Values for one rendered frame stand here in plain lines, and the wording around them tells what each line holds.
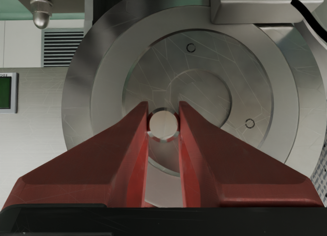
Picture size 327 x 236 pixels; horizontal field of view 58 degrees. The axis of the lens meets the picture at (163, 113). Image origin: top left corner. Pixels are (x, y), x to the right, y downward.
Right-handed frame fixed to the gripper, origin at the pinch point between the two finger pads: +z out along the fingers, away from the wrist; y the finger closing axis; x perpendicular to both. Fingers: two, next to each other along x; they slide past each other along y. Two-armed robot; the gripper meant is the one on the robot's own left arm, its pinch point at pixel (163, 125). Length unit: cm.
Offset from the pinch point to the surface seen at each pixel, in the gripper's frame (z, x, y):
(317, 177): 15.5, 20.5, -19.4
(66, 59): 254, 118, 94
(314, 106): 3.7, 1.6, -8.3
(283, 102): 3.6, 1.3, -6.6
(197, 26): 6.5, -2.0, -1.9
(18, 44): 265, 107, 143
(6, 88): 32.8, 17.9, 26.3
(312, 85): 4.5, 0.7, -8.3
